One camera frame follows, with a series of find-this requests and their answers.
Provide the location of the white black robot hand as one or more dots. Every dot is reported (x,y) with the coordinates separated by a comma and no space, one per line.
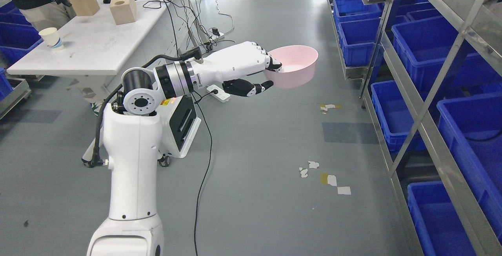
(229,65)

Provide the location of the pink plastic bowl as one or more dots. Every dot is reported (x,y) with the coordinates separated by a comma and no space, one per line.
(298,66)

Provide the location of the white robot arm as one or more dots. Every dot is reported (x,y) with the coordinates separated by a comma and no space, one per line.
(133,227)

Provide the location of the stainless steel shelf rack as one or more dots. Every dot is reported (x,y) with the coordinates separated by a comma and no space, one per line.
(431,82)

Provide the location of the white power strip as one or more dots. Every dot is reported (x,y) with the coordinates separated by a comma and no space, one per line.
(218,93)

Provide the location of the small wooden block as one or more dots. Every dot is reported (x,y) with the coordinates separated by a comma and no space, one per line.
(123,11)

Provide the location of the white work table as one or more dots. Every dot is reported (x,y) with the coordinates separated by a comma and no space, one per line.
(97,51)

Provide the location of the paper cup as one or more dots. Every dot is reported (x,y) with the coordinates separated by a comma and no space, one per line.
(51,38)

